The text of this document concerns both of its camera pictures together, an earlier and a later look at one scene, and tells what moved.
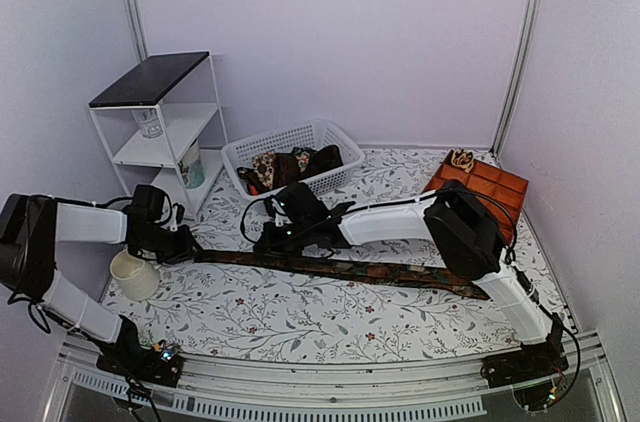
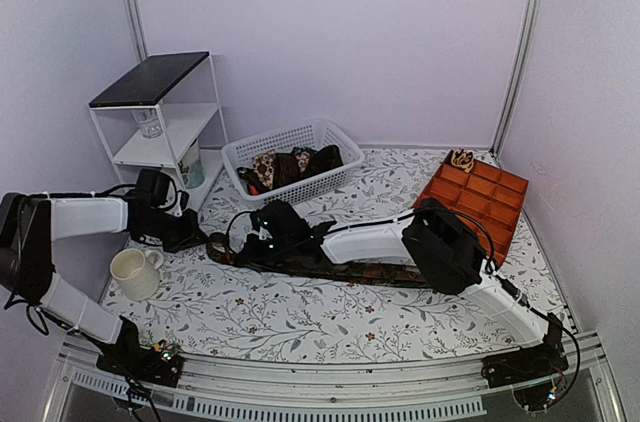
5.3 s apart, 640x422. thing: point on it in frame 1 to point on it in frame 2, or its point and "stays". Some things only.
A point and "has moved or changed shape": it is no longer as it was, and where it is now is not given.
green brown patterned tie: [404, 274] has moved or changed shape
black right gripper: [268, 243] to [250, 252]
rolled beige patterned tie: [462, 159] stays
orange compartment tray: [500, 196] stays
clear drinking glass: [149, 121] stays
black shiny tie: [325, 159] stays
